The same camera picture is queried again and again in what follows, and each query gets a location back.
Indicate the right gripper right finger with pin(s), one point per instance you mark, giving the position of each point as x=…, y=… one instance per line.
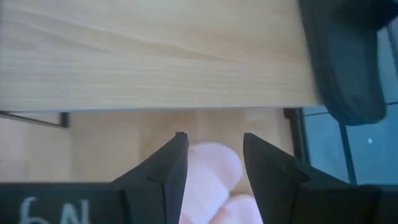
x=280, y=193

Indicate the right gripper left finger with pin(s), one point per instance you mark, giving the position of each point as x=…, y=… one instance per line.
x=158, y=193

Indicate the pink slide sandal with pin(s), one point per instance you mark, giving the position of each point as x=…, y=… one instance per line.
x=208, y=174

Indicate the wooden shelf black metal frame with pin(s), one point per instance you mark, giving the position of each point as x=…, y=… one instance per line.
x=155, y=62

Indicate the black slide sandal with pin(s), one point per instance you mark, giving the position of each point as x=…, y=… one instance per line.
x=342, y=62

